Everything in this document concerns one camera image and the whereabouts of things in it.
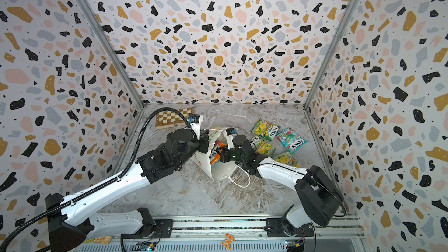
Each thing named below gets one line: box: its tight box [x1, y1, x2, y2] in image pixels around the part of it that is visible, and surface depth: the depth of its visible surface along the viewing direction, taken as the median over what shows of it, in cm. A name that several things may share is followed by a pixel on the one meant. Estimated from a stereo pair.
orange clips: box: [221, 233, 236, 251], surface depth 72 cm
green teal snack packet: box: [275, 127, 308, 155], surface depth 102 cm
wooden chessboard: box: [155, 106, 195, 129], surface depth 112 cm
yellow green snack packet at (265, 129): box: [250, 119, 282, 142], surface depth 108 cm
